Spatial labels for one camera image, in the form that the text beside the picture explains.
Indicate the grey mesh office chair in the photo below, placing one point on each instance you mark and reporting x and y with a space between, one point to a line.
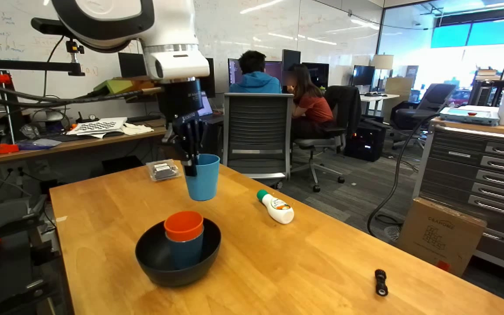
257 134

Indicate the orange plastic cup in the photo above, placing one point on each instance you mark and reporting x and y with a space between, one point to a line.
184 225

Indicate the light blue plastic cup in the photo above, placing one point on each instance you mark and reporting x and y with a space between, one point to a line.
201 176

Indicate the black office chair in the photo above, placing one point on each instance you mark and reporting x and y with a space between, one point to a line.
408 113

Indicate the black bowl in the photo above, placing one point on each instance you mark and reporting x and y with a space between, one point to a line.
152 255

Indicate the wooden side desk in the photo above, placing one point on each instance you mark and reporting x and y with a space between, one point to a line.
158 127

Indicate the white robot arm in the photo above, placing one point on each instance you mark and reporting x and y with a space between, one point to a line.
165 29

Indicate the dark teal plastic cup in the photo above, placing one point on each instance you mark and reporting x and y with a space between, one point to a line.
184 253

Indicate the small black clip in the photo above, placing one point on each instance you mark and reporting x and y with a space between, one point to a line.
380 285

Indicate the grey drawer cabinet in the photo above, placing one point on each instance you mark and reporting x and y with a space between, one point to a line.
462 166

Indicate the white bottle green cap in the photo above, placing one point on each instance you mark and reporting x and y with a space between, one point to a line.
277 208

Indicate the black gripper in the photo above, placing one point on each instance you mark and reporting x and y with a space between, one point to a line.
179 103

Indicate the clear plastic packet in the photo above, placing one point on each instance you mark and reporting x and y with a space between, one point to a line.
163 169

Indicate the cardboard box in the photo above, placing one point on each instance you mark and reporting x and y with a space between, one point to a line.
439 234

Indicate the person in blue hoodie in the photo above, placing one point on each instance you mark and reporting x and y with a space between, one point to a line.
254 78

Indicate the person in red shirt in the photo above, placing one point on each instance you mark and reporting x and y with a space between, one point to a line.
312 113

